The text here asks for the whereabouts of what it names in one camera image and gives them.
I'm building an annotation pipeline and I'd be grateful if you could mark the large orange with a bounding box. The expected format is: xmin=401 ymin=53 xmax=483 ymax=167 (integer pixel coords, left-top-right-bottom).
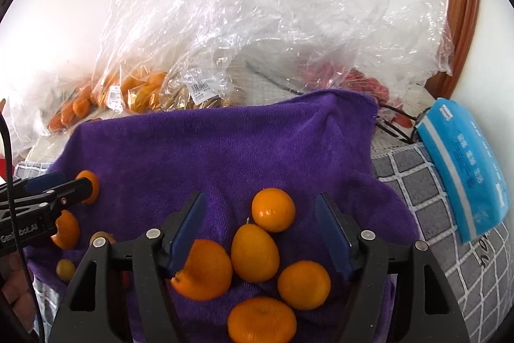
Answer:
xmin=51 ymin=210 xmax=80 ymax=250

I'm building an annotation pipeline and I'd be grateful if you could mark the brown wooden door frame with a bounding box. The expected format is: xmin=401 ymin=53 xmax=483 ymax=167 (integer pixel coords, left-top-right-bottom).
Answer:
xmin=423 ymin=0 xmax=482 ymax=98

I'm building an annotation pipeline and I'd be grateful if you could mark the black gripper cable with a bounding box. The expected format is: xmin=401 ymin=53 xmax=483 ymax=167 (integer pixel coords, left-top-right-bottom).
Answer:
xmin=0 ymin=114 xmax=45 ymax=343

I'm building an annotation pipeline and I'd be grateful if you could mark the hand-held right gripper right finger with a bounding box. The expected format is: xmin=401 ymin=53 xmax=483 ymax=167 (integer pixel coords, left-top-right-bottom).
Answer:
xmin=314 ymin=192 xmax=470 ymax=343

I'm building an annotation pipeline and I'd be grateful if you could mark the thin black cable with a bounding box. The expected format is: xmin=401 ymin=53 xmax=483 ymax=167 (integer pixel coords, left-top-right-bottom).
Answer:
xmin=373 ymin=106 xmax=426 ymax=145

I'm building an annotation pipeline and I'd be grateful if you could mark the purple towel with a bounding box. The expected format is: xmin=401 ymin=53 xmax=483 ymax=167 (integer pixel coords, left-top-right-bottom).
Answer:
xmin=24 ymin=89 xmax=420 ymax=343

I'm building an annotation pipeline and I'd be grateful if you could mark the blue tissue pack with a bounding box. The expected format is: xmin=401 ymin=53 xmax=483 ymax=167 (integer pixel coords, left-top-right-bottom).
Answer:
xmin=415 ymin=98 xmax=514 ymax=245

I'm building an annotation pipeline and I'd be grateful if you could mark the orange with stem mark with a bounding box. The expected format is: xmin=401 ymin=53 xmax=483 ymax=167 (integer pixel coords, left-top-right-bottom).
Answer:
xmin=227 ymin=297 xmax=298 ymax=343

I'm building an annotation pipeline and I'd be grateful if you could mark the grey checked blanket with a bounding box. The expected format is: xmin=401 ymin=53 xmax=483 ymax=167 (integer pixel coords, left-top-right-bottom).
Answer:
xmin=16 ymin=142 xmax=514 ymax=343

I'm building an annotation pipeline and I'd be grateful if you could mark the person's left hand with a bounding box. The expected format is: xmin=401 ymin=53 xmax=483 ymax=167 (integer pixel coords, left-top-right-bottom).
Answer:
xmin=0 ymin=250 xmax=40 ymax=328

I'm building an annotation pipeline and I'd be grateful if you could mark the clear bag of tangerines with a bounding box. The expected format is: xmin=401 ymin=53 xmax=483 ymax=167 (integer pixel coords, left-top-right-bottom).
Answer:
xmin=8 ymin=74 xmax=105 ymax=139

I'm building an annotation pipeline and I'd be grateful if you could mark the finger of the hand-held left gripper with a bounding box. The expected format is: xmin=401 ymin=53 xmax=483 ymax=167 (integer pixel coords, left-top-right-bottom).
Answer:
xmin=40 ymin=177 xmax=96 ymax=210
xmin=24 ymin=171 xmax=68 ymax=195

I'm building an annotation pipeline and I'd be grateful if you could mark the clear bag of brown fruit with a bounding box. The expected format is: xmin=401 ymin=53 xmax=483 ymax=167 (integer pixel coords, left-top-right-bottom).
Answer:
xmin=158 ymin=0 xmax=394 ymax=113

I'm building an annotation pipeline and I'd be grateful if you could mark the small yellow-green fruit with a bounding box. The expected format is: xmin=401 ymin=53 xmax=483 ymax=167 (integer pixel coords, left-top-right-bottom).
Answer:
xmin=89 ymin=231 xmax=117 ymax=245
xmin=56 ymin=259 xmax=77 ymax=283

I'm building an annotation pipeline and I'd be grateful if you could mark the clear bag of red fruit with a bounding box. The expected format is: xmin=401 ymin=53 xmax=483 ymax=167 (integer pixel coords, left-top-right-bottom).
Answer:
xmin=225 ymin=0 xmax=454 ymax=114

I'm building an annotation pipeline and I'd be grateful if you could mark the clear bag of oranges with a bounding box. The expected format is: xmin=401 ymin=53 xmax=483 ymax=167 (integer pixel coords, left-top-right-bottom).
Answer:
xmin=90 ymin=0 xmax=193 ymax=114

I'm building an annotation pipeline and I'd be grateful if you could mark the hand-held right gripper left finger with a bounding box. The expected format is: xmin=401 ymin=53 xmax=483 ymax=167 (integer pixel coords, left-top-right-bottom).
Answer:
xmin=48 ymin=191 xmax=207 ymax=343

